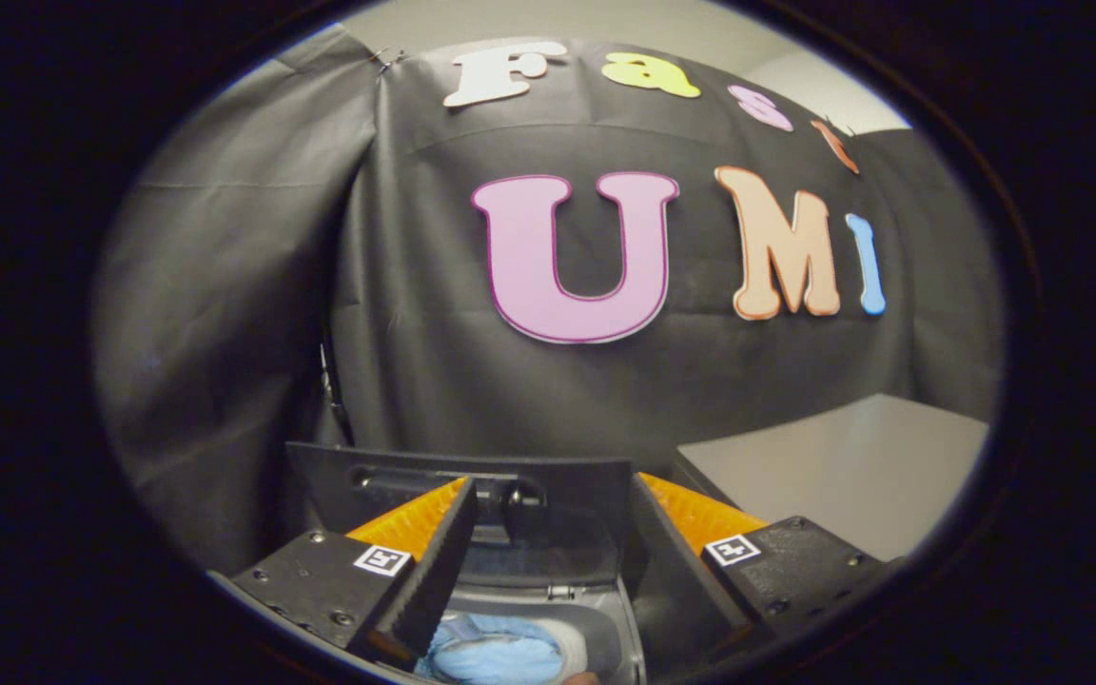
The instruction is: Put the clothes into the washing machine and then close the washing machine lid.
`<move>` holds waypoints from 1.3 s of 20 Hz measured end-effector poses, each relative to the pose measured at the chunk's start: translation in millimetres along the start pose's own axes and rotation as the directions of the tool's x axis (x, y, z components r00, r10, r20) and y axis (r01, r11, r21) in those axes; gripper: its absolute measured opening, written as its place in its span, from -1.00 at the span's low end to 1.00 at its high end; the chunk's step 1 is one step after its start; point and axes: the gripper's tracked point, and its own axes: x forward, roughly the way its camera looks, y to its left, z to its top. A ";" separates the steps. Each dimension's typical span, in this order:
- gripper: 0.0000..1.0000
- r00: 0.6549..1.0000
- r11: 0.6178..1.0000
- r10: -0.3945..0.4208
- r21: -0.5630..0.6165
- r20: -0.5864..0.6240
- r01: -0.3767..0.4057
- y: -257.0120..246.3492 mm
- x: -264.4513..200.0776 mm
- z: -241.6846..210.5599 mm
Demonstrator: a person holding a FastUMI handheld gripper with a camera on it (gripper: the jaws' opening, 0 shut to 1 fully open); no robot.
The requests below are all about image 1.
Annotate dark hanging strap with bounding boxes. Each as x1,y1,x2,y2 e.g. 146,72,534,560
318,323,356,448

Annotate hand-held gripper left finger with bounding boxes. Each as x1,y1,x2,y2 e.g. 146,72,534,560
210,476,480,678

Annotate black backdrop cloth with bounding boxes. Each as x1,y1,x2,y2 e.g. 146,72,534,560
91,24,1004,572

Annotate beige cabinet with grey top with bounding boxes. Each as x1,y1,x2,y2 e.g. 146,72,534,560
672,393,991,562

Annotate dark washing machine lid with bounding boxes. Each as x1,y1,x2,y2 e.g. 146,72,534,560
286,442,649,591

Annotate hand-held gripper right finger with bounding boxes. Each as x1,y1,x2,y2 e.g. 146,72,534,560
628,473,893,667

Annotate light blue shirt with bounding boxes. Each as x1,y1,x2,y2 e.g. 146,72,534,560
415,614,587,685

